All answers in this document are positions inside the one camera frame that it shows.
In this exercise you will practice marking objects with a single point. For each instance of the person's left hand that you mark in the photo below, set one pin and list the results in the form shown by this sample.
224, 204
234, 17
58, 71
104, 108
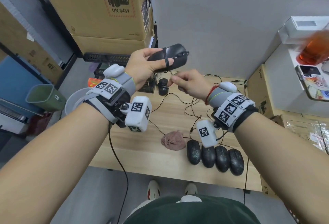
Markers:
140, 67

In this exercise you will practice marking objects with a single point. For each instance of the person's right hand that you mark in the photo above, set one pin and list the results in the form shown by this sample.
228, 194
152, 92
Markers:
195, 85

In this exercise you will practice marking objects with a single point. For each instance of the black computer mouse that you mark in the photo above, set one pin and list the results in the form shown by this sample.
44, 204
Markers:
177, 56
208, 157
193, 152
162, 88
236, 162
222, 159

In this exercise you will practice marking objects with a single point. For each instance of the pink fluffy wiping cloth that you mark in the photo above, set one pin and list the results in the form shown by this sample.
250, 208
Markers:
173, 140

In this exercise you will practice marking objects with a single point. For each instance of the person's left forearm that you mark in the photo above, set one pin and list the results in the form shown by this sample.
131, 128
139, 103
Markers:
51, 167

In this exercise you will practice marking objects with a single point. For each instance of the person's right forearm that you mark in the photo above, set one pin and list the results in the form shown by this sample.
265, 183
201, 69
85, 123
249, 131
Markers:
282, 164

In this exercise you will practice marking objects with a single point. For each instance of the person's left shoe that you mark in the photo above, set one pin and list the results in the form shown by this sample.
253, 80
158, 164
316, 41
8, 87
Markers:
153, 190

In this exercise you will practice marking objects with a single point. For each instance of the person's dark shirt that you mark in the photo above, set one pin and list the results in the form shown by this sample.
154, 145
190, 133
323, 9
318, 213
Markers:
185, 212

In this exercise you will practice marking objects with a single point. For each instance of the person's beige trousers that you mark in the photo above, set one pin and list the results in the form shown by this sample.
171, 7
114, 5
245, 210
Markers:
138, 207

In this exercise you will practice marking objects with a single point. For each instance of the grey left wrist sleeve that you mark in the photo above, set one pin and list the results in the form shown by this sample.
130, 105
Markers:
127, 81

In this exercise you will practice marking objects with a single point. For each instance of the grey wrist sleeve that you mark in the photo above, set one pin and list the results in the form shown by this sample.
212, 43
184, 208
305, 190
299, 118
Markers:
127, 81
218, 97

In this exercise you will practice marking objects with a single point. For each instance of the grey right wrist sleeve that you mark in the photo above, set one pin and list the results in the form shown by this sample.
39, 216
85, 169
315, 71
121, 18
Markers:
218, 97

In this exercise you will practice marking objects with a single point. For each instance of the white left wrist puck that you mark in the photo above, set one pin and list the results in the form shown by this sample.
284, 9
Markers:
113, 70

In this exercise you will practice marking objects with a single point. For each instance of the white wrist puck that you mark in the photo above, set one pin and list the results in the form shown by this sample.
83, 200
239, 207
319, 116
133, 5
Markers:
228, 87
113, 70

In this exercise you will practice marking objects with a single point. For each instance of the white right wrist puck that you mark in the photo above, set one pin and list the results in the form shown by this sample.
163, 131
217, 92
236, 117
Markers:
228, 87

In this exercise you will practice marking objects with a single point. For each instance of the black stacked tray rack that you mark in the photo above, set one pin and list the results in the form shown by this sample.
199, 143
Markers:
108, 58

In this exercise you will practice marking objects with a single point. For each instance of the plain cardboard box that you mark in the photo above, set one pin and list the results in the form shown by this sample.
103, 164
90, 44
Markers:
108, 45

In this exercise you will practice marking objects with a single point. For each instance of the orange box with green print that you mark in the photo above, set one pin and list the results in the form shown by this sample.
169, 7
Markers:
93, 82

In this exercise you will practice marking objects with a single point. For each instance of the small stamped cardboard box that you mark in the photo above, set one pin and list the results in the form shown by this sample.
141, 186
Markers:
259, 87

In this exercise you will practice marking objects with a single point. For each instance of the clear plastic basin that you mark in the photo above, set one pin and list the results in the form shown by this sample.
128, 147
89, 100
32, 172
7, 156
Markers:
73, 100

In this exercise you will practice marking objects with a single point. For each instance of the large stamped cardboard box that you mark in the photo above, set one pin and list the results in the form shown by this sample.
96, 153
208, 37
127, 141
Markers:
82, 13

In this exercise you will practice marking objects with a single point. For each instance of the large white box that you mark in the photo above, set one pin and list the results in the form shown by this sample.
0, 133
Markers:
282, 85

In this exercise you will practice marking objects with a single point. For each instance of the green trash bin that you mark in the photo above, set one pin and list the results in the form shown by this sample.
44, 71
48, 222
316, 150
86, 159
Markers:
41, 97

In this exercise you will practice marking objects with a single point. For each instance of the white chest device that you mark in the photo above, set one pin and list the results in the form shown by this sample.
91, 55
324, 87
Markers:
189, 198

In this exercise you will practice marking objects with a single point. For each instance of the small white boxes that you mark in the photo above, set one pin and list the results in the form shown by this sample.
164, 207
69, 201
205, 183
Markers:
295, 31

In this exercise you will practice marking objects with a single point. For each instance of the dark red bag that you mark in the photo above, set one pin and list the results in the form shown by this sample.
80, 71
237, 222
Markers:
39, 123

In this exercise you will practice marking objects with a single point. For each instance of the cardboard box with small prints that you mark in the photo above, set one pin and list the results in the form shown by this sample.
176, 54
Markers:
25, 49

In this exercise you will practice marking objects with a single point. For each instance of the cardboard box with black logo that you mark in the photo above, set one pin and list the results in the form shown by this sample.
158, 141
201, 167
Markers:
303, 128

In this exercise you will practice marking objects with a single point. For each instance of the phone with colourful case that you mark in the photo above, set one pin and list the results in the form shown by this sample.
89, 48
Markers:
313, 85

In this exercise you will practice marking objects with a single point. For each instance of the orange bottle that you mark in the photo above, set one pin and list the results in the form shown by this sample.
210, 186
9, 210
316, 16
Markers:
314, 51

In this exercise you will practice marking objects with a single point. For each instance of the blue panel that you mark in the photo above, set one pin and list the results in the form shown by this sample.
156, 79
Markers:
15, 82

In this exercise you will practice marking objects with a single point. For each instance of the lettered brown cardboard box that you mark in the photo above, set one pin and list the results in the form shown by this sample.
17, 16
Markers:
268, 187

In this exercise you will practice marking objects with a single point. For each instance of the white rounded device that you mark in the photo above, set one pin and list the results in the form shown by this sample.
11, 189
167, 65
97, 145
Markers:
326, 67

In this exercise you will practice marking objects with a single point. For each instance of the grey slatted panel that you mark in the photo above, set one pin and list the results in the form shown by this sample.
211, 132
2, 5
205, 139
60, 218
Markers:
11, 113

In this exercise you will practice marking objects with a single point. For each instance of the dark grey padded seat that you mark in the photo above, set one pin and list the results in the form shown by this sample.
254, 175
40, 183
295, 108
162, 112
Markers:
6, 142

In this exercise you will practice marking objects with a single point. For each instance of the striped woven bag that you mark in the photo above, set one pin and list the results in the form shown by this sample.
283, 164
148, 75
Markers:
291, 214

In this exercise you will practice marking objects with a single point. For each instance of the left wrist camera rig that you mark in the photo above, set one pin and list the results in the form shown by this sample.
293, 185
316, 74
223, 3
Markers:
138, 114

